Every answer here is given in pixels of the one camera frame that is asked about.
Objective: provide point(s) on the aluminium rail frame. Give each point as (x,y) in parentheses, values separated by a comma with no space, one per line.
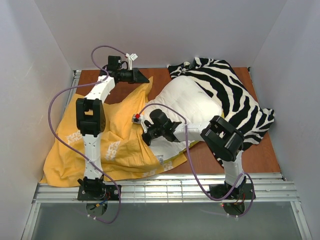
(171,207)

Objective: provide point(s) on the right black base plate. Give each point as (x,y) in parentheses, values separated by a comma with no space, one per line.
(242,192)

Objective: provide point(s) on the zebra striped blanket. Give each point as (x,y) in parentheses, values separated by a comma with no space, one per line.
(220,82)

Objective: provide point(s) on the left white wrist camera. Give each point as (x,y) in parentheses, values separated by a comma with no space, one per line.
(130,58)

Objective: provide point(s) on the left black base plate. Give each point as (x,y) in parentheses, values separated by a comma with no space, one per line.
(108,192)

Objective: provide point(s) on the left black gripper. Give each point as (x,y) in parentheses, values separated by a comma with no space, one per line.
(135,75)

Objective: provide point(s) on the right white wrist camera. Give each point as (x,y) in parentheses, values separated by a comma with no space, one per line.
(137,118)

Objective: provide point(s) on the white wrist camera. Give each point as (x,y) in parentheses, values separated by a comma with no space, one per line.
(130,58)
(137,118)

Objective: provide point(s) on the white pillow yellow edge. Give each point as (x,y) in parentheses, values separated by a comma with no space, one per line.
(182,100)

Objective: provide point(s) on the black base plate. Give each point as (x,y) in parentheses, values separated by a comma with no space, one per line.
(242,192)
(108,192)

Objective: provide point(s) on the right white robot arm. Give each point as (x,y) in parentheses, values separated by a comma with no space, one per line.
(224,141)

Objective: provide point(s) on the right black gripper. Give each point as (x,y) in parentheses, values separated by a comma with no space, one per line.
(154,131)

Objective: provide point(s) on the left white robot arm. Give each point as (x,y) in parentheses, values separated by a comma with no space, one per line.
(91,119)

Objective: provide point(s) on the yellow pillowcase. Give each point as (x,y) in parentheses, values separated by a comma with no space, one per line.
(124,154)

